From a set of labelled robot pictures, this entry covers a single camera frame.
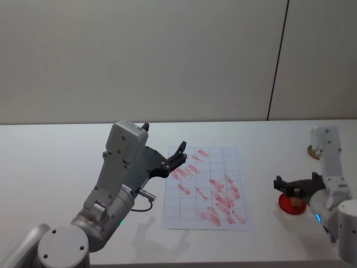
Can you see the round red ink pad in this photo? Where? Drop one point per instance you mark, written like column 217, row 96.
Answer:
column 285, row 206

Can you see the round brown disc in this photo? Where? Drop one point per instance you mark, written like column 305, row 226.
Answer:
column 312, row 152

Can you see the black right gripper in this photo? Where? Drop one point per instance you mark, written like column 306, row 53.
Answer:
column 309, row 186

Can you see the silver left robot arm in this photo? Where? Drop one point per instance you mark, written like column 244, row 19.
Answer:
column 111, row 178

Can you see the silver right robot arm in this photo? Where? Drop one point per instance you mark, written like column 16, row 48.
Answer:
column 332, row 167

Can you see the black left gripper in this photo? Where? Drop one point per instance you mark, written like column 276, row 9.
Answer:
column 153, row 164

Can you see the white grid paper sheet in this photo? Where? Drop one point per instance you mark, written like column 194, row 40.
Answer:
column 192, row 203

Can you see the small wooden stamp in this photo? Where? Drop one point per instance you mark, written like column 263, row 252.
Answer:
column 297, row 201

